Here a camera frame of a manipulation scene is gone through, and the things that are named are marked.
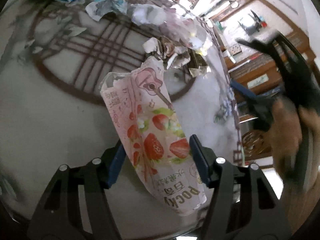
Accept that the small framed picture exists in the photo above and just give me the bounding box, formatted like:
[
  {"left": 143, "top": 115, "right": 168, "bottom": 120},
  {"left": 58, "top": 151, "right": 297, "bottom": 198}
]
[{"left": 230, "top": 43, "right": 243, "bottom": 55}]

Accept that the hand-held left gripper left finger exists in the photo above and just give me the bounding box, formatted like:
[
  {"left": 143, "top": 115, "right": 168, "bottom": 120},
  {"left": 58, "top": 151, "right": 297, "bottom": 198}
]
[{"left": 26, "top": 139, "right": 127, "bottom": 240}]

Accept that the white crumpled tissue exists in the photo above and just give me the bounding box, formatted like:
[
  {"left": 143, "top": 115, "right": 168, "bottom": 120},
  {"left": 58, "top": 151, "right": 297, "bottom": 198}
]
[{"left": 131, "top": 3, "right": 167, "bottom": 26}]

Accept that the wall mounted television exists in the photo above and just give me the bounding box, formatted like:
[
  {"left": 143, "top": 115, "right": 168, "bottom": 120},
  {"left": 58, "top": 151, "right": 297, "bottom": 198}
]
[{"left": 238, "top": 15, "right": 262, "bottom": 34}]

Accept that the carved wooden chair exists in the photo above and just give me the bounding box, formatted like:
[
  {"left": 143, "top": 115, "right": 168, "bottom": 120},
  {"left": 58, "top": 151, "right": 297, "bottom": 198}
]
[{"left": 239, "top": 114, "right": 274, "bottom": 161}]

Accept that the pink strawberry snack wrapper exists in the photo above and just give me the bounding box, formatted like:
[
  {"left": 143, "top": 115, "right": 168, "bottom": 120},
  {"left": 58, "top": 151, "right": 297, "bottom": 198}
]
[{"left": 100, "top": 56, "right": 208, "bottom": 217}]

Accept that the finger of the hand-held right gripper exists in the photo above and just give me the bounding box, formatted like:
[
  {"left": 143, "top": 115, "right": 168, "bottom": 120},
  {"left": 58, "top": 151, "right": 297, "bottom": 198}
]
[
  {"left": 230, "top": 79, "right": 276, "bottom": 132},
  {"left": 236, "top": 39, "right": 283, "bottom": 81}
]

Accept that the person's right forearm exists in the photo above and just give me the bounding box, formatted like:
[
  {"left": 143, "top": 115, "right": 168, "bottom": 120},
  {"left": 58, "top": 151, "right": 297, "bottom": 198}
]
[{"left": 284, "top": 180, "right": 320, "bottom": 235}]

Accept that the green plant scroll picture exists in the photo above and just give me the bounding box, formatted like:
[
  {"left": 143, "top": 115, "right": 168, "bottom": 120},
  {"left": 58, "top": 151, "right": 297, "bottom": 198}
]
[{"left": 246, "top": 73, "right": 270, "bottom": 89}]

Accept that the blue white wrapper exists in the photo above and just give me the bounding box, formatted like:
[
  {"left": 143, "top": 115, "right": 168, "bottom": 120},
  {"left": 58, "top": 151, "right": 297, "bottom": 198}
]
[{"left": 85, "top": 0, "right": 128, "bottom": 22}]

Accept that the person's right hand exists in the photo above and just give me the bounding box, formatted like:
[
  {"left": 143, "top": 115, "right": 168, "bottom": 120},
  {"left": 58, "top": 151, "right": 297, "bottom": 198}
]
[{"left": 271, "top": 97, "right": 319, "bottom": 188}]

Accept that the clear plastic bottle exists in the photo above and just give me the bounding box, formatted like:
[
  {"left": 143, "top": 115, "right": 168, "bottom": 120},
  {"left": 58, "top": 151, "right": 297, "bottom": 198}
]
[{"left": 160, "top": 7, "right": 213, "bottom": 56}]

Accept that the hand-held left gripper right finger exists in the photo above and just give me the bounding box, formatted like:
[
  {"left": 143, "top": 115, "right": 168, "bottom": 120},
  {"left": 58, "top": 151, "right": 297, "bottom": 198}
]
[{"left": 189, "top": 135, "right": 292, "bottom": 240}]

